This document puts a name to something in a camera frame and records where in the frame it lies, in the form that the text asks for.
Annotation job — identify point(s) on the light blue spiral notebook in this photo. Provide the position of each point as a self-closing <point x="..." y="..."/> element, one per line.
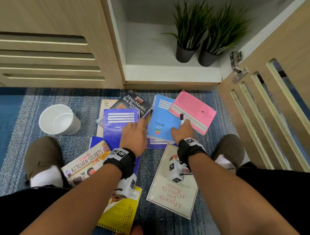
<point x="162" y="113"/>

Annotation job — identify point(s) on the person's right white sock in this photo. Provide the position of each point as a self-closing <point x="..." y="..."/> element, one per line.
<point x="224" y="162"/>

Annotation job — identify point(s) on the person's white sock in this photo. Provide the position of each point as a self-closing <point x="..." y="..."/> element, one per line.
<point x="224" y="162"/>
<point x="46" y="178"/>

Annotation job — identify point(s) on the person's left hand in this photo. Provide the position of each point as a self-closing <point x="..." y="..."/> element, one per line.
<point x="134" y="138"/>

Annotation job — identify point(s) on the colourful cookbook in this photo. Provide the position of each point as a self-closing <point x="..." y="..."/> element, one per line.
<point x="84" y="164"/>

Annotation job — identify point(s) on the person's brown shoe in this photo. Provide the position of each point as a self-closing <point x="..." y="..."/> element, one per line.
<point x="41" y="152"/>
<point x="230" y="145"/>

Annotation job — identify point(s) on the slatted wooden cabinet door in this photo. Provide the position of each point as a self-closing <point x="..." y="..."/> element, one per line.
<point x="278" y="48"/>
<point x="48" y="14"/>

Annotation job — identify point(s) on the beige wooden cabinet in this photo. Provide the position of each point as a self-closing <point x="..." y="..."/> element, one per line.
<point x="150" y="48"/>

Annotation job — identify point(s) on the black cover book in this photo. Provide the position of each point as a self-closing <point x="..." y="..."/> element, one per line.
<point x="132" y="101"/>

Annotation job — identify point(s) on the metal door hinge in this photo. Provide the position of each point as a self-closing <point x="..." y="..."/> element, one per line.
<point x="237" y="70"/>

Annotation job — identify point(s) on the person's right brown shoe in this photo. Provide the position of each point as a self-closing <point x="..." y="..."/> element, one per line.
<point x="230" y="145"/>

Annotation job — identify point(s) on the beige paperback book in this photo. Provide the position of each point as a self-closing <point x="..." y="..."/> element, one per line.
<point x="106" y="106"/>

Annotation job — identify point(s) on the person's left brown shoe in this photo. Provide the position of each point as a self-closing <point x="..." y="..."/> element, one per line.
<point x="41" y="152"/>

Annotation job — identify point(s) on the person's black trousers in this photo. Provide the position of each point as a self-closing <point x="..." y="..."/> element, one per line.
<point x="24" y="213"/>

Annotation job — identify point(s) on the artificial grass plant black pot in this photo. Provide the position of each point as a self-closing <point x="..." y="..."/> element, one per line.
<point x="222" y="34"/>
<point x="189" y="29"/>

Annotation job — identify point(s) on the white cup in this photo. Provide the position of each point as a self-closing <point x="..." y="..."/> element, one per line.
<point x="58" y="119"/>

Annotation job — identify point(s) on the dark blue spiral notebook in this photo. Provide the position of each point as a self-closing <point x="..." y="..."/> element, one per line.
<point x="95" y="141"/>
<point x="155" y="146"/>
<point x="113" y="128"/>

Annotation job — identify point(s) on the person's left forearm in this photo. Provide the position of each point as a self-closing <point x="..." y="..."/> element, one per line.
<point x="72" y="205"/>

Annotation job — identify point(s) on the cream cookbook with bowl picture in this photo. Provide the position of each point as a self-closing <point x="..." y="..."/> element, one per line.
<point x="169" y="198"/>

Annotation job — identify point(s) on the pink spiral notebook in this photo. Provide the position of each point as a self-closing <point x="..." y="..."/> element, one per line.
<point x="193" y="109"/>

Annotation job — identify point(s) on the person's left white sock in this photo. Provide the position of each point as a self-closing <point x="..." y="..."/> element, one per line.
<point x="46" y="178"/>

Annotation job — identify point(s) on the person's right forearm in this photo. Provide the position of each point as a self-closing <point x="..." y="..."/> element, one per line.
<point x="242" y="198"/>

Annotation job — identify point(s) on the white marker pen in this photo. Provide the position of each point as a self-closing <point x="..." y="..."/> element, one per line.
<point x="182" y="117"/>

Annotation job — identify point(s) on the person's right hand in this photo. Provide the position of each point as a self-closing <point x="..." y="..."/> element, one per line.
<point x="184" y="133"/>

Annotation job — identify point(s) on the yellow spiral notebook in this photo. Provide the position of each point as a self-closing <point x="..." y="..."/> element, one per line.
<point x="121" y="215"/>

